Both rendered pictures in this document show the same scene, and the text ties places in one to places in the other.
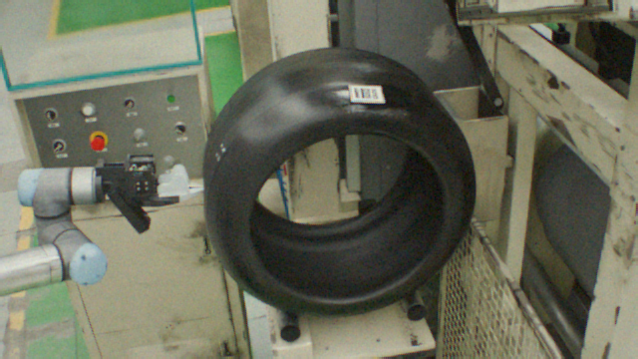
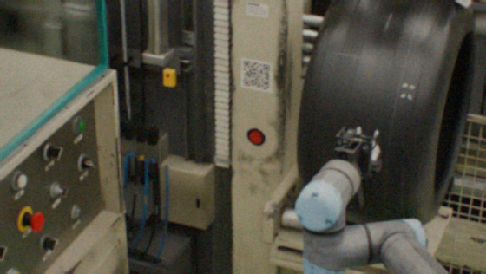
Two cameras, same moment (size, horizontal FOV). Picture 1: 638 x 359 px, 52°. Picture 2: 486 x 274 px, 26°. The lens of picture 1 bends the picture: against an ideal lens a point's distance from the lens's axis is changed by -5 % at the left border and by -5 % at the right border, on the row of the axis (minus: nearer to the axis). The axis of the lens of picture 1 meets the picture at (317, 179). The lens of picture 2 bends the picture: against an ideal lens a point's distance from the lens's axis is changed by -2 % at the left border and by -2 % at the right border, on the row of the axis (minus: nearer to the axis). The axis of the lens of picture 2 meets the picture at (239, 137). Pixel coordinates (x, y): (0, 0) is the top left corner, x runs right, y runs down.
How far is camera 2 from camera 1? 206 cm
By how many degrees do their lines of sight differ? 52
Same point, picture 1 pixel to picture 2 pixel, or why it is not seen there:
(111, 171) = (357, 151)
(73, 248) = (405, 227)
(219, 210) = (423, 143)
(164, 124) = (72, 163)
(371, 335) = not seen: hidden behind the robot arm
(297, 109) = (446, 27)
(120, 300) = not seen: outside the picture
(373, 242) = not seen: hidden behind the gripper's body
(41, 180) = (338, 188)
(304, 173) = (288, 127)
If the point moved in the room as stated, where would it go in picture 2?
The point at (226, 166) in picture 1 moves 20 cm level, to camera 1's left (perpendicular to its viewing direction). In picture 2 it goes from (423, 98) to (385, 143)
